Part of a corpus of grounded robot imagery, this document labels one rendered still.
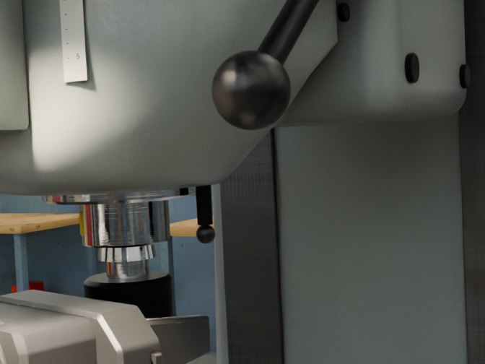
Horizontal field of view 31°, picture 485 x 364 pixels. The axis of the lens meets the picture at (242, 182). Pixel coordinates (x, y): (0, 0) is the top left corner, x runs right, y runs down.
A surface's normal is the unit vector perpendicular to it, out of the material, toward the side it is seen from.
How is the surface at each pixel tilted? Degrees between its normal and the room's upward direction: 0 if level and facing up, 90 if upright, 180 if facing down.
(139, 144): 129
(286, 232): 90
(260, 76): 73
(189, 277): 90
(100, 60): 95
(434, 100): 117
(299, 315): 90
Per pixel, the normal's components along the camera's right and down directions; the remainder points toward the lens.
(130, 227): 0.22, 0.04
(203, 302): -0.47, 0.07
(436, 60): 0.88, -0.02
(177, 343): 0.73, 0.00
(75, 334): 0.64, -0.43
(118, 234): -0.04, 0.05
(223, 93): -0.70, 0.16
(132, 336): 0.49, -0.70
